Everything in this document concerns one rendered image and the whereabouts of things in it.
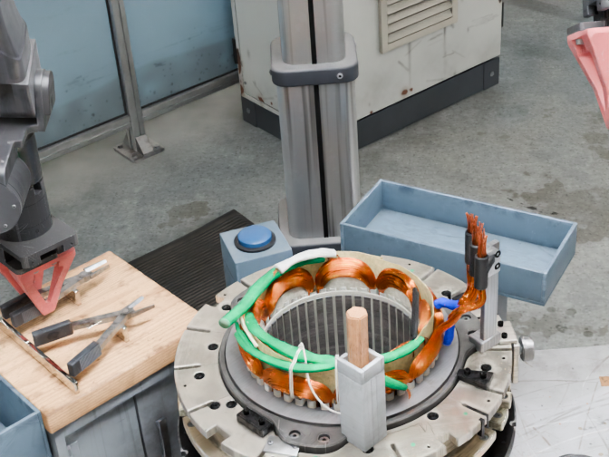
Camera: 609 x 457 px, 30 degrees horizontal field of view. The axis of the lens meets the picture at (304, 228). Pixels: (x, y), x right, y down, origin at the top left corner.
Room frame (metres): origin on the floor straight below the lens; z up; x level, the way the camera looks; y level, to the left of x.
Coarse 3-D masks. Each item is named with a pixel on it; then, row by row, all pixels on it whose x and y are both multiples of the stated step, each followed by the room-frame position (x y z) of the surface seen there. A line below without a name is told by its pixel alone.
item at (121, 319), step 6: (120, 318) 0.92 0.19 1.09; (126, 318) 0.92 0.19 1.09; (114, 324) 0.91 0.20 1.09; (120, 324) 0.91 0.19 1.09; (108, 330) 0.90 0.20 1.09; (114, 330) 0.90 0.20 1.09; (102, 336) 0.89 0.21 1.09; (108, 336) 0.89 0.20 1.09; (102, 342) 0.88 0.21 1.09; (108, 342) 0.89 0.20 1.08; (102, 348) 0.88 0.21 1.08
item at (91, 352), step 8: (96, 344) 0.87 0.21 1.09; (80, 352) 0.86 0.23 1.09; (88, 352) 0.86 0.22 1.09; (96, 352) 0.87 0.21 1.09; (72, 360) 0.85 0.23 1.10; (80, 360) 0.85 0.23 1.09; (88, 360) 0.86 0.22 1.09; (72, 368) 0.85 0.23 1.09; (80, 368) 0.85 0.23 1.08; (72, 376) 0.85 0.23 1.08
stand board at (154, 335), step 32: (96, 288) 1.01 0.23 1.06; (128, 288) 1.00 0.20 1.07; (160, 288) 1.00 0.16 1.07; (32, 320) 0.96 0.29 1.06; (128, 320) 0.95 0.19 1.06; (160, 320) 0.94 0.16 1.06; (0, 352) 0.91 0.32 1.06; (64, 352) 0.90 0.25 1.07; (128, 352) 0.89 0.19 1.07; (160, 352) 0.89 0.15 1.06; (32, 384) 0.86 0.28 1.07; (64, 384) 0.85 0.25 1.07; (96, 384) 0.85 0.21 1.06; (128, 384) 0.87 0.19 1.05; (64, 416) 0.82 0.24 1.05
